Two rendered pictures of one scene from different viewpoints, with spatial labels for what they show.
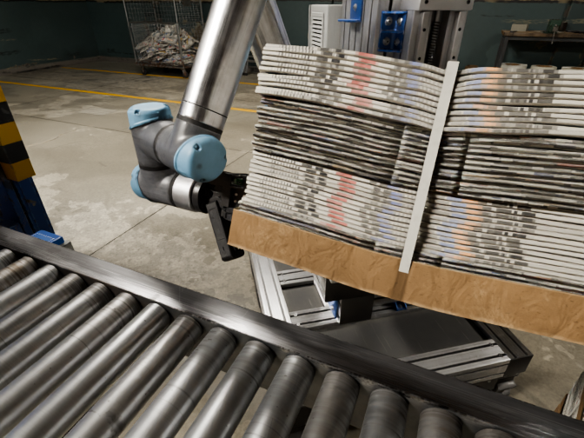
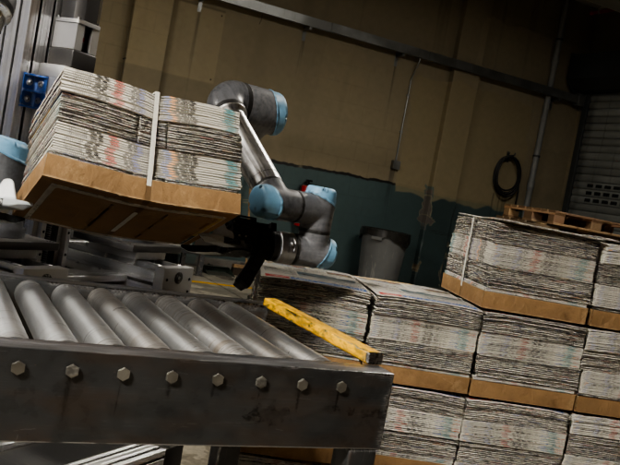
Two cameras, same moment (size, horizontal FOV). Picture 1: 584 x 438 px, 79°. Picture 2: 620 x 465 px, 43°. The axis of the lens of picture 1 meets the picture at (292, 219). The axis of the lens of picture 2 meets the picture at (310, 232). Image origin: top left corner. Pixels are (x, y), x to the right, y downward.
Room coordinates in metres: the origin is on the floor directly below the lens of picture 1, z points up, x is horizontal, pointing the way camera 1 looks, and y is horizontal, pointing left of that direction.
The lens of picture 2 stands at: (-0.93, 0.83, 1.05)
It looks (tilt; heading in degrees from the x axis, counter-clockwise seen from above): 3 degrees down; 310
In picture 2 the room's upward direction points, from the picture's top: 10 degrees clockwise
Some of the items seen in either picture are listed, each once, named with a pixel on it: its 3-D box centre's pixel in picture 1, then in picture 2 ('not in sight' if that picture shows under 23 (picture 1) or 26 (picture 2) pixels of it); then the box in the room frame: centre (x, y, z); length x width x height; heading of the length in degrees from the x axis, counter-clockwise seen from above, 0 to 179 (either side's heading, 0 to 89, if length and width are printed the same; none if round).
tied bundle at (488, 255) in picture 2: not in sight; (515, 266); (0.05, -1.25, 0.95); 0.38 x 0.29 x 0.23; 137
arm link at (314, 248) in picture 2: not in sight; (311, 250); (0.27, -0.61, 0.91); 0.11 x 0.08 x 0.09; 67
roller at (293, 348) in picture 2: not in sight; (269, 340); (0.00, -0.22, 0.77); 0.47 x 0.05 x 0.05; 156
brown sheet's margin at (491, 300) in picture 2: not in sight; (508, 296); (0.05, -1.24, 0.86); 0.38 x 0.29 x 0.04; 137
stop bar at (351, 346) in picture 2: not in sight; (315, 327); (-0.04, -0.29, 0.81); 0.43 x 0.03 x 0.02; 156
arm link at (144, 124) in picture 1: (158, 137); not in sight; (0.63, 0.24, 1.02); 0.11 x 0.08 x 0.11; 45
